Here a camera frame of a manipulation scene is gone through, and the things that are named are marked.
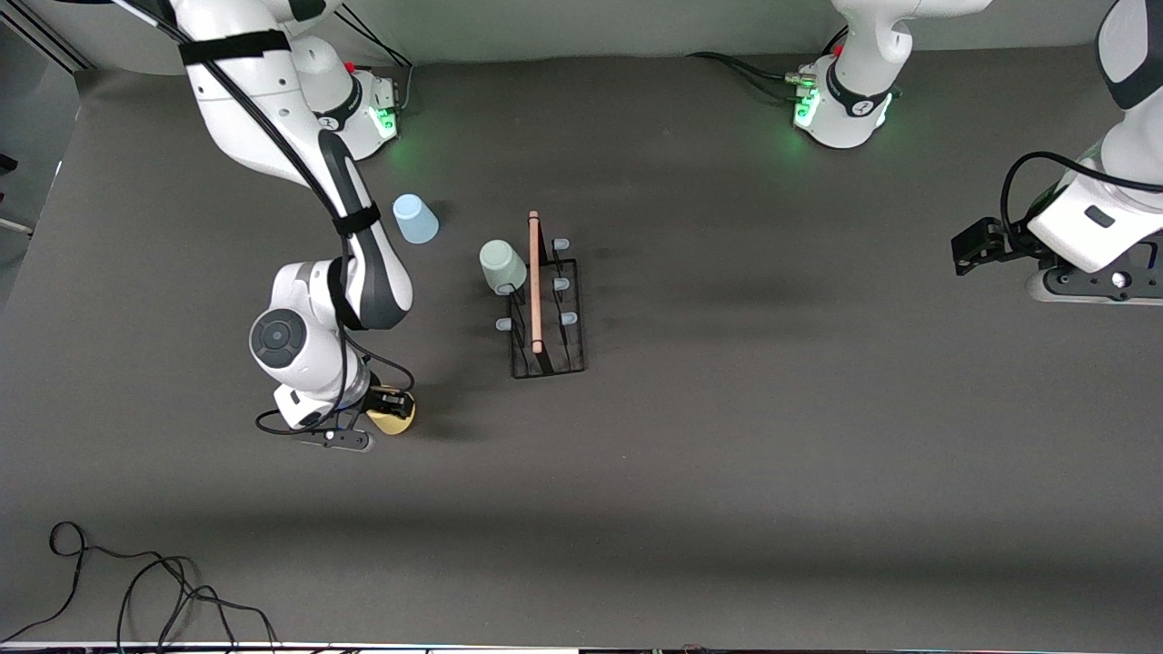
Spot yellow plastic cup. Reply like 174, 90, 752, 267
366, 400, 418, 436

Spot pale green plastic cup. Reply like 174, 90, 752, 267
479, 240, 529, 296

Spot black wire cup holder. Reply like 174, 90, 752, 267
495, 211, 589, 380

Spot light blue plastic cup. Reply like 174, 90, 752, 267
392, 193, 441, 245

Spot dark grey table mat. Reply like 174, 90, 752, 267
0, 32, 1163, 648

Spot right arm wrist cable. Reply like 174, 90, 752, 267
118, 0, 416, 439

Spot arm wrist cable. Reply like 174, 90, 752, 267
118, 0, 416, 439
1000, 151, 1163, 230

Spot left arm wrist cable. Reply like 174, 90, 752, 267
1000, 151, 1163, 230

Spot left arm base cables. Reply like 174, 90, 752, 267
686, 27, 850, 103

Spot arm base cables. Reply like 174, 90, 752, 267
686, 27, 850, 103
336, 5, 415, 117

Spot loose thin black cable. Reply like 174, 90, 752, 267
0, 521, 279, 649

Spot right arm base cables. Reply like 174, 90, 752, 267
336, 5, 415, 117

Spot aluminium frame rail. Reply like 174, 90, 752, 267
0, 16, 97, 74

